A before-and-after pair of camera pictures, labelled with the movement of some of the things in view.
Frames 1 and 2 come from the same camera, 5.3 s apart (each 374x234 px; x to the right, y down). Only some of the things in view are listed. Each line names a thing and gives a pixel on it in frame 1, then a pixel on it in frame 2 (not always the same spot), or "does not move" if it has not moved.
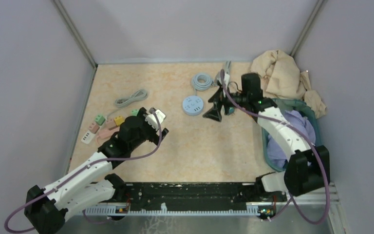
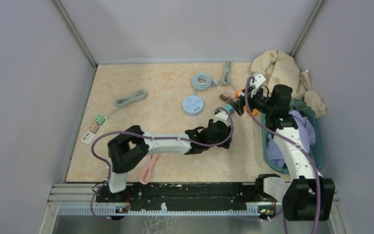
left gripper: [155, 137] -> [226, 145]
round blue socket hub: [193, 105] does not move
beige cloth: [281, 78] does not move
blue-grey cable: [201, 82] does not move
